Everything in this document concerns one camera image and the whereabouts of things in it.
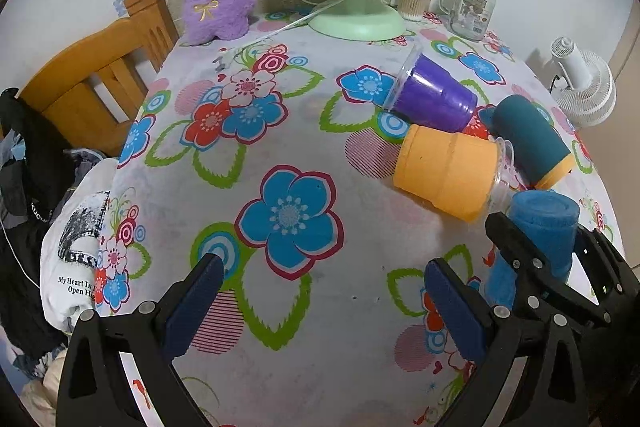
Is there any small white fan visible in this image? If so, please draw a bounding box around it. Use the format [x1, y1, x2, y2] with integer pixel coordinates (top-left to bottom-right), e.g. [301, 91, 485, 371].
[549, 36, 617, 128]

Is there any teal cup with orange rim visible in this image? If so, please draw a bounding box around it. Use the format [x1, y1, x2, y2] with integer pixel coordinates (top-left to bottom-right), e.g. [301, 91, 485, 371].
[492, 95, 575, 190]

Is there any white fan cable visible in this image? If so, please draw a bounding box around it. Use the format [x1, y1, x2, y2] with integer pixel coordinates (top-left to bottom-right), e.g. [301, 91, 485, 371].
[220, 0, 347, 56]

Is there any floral tablecloth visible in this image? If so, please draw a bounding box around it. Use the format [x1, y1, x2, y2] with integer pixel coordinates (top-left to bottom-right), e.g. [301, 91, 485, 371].
[94, 9, 625, 427]

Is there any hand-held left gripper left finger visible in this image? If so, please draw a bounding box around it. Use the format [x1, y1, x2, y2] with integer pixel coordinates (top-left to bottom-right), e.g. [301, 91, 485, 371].
[57, 252, 226, 427]

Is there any blue cup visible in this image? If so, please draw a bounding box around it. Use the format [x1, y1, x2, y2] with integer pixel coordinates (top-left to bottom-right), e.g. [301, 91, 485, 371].
[482, 190, 581, 314]

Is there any black garment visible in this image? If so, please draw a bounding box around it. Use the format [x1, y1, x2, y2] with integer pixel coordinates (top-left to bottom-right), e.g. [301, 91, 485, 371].
[0, 88, 77, 360]

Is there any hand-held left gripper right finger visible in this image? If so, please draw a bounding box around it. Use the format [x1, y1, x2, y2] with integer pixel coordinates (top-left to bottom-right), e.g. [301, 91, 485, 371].
[424, 257, 598, 427]

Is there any purple cup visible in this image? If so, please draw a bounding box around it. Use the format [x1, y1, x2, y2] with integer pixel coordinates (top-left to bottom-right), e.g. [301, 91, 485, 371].
[382, 44, 479, 134]

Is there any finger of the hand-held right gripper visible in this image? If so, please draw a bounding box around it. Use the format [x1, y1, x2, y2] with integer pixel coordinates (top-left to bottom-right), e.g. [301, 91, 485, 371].
[485, 211, 609, 330]
[572, 226, 640, 309]

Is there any white printed shirt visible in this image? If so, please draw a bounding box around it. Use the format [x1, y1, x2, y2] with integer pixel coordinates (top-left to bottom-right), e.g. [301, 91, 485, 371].
[40, 157, 122, 335]

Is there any cotton swab container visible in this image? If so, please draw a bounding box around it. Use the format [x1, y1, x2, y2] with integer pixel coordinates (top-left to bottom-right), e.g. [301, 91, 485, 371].
[393, 0, 431, 22]

